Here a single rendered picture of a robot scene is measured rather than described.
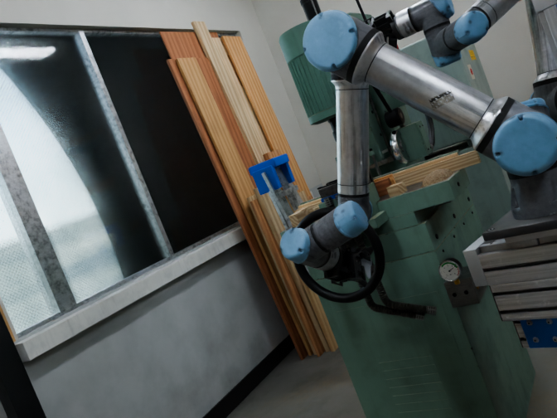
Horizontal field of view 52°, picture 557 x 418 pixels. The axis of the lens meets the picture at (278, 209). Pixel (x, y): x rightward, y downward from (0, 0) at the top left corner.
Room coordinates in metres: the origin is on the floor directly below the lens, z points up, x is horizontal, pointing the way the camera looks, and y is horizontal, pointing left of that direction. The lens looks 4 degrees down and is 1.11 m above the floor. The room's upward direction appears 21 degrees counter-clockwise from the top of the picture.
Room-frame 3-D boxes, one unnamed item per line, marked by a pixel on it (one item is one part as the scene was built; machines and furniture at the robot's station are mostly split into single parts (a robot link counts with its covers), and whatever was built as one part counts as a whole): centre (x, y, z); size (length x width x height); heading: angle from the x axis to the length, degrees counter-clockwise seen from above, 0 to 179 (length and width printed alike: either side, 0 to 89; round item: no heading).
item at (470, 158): (1.89, -0.34, 0.92); 0.67 x 0.02 x 0.04; 57
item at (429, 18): (1.62, -0.60, 1.36); 0.11 x 0.08 x 0.09; 57
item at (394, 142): (1.96, -0.47, 1.02); 0.12 x 0.03 x 0.12; 147
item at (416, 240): (2.02, -0.36, 0.76); 0.57 x 0.45 x 0.09; 147
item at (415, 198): (1.81, -0.26, 0.87); 0.61 x 0.30 x 0.06; 57
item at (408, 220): (1.86, -0.26, 0.82); 0.40 x 0.21 x 0.04; 57
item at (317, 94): (1.92, -0.29, 1.35); 0.18 x 0.18 x 0.31
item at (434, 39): (1.60, -0.60, 1.26); 0.11 x 0.08 x 0.11; 10
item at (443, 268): (1.60, -0.40, 0.65); 0.06 x 0.04 x 0.08; 57
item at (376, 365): (2.02, -0.35, 0.35); 0.58 x 0.45 x 0.71; 147
